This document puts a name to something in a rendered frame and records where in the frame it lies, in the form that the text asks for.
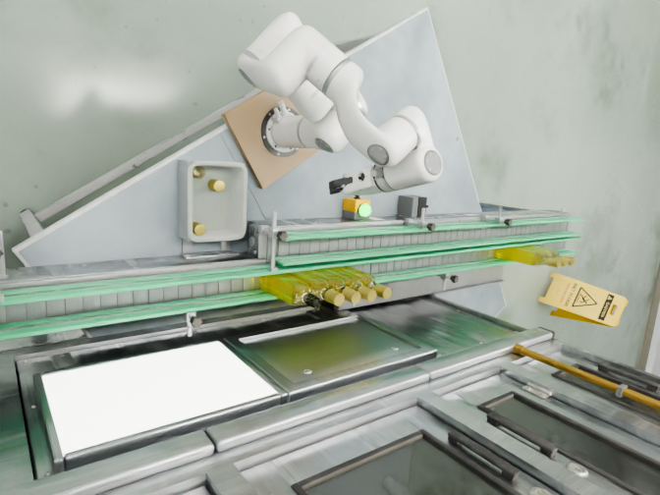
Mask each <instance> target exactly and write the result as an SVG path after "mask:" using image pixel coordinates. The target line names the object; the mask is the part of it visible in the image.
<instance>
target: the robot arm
mask: <svg viewBox="0 0 660 495"><path fill-rule="evenodd" d="M237 65H238V69H239V71H240V74H241V75H242V76H243V77H244V79H245V80H246V81H247V82H248V83H250V84H251V85H252V86H254V87H256V88H259V89H262V90H264V91H267V92H269V93H272V94H274V95H277V96H279V97H289V98H290V100H291V101H292V102H293V104H294V105H295V106H296V108H297V109H298V110H299V111H300V113H301V115H298V116H295V115H294V114H293V113H290V112H289V111H288V110H287V109H286V105H285V104H284V101H283V100H281V101H279V102H278V104H279V107H280V109H281V111H280V112H279V110H278V108H277V107H276V108H274V109H273V110H274V113H275V114H273V115H272V116H271V117H270V119H269V121H268V123H267V126H266V136H267V139H268V142H269V143H270V145H271V146H272V147H273V148H274V149H275V150H277V151H279V152H290V151H292V150H294V149H295V148H315V149H321V150H324V151H326V152H329V153H338V152H340V151H341V150H342V149H343V148H344V147H345V146H346V145H347V144H348V142H350V144H351V145H352V146H353V147H354V148H355V149H357V150H358V151H359V152H360V153H361V154H362V155H363V156H365V157H366V158H367V159H368V160H370V161H371V162H373V163H374V165H373V166H368V167H364V168H360V169H356V170H354V171H350V172H348V173H345V174H344V175H343V176H342V177H343V178H342V179H337V180H333V181H331V182H329V191H330V194H335V193H341V192H342V191H344V194H347V195H372V194H377V193H391V192H395V191H399V190H404V189H408V188H412V187H417V186H421V185H425V184H429V183H433V182H435V181H436V180H437V179H439V177H440V176H441V174H442V171H443V161H442V157H441V155H440V153H439V152H438V150H437V149H436V148H435V146H434V143H433V140H432V136H431V132H430V129H429V125H428V122H427V120H426V117H425V115H424V114H423V112H422V111H421V110H420V109H418V108H417V107H415V106H406V107H404V108H402V109H401V110H399V111H398V112H397V113H396V114H395V115H393V116H392V117H391V118H390V119H389V120H388V121H387V122H385V123H384V124H383V125H382V126H381V127H379V128H378V129H377V128H376V127H374V126H373V125H372V124H371V123H370V122H369V121H368V120H367V119H366V118H365V117H366V115H367V113H368V107H367V104H366V102H365V100H364V98H363V97H362V95H361V94H360V92H359V88H360V86H361V83H362V81H363V70H362V69H361V67H360V66H358V65H357V64H356V63H355V62H353V61H352V60H351V59H350V58H349V57H348V56H347V55H345V54H344V53H343V52H342V51H341V50H339V49H338V48H337V47H336V46H335V45H334V44H333V43H332V42H330V41H329V40H328V39H327V38H326V37H325V36H323V35H322V34H321V33H320V32H319V31H317V30H316V29H315V28H314V27H311V26H304V25H303V23H302V21H301V20H300V18H299V17H298V16H297V15H296V14H294V13H292V12H285V13H283V14H281V15H280V16H278V17H277V18H276V19H275V20H274V21H273V22H272V23H271V24H270V25H269V26H268V27H267V28H266V29H265V30H264V31H263V32H262V33H261V34H260V35H259V36H258V38H257V39H256V40H255V41H254V42H253V43H252V44H251V45H250V46H249V47H248V48H247V49H246V50H245V51H244V52H243V53H242V54H241V55H240V56H239V58H238V61H237ZM342 185H345V187H344V188H343V187H342Z"/></svg>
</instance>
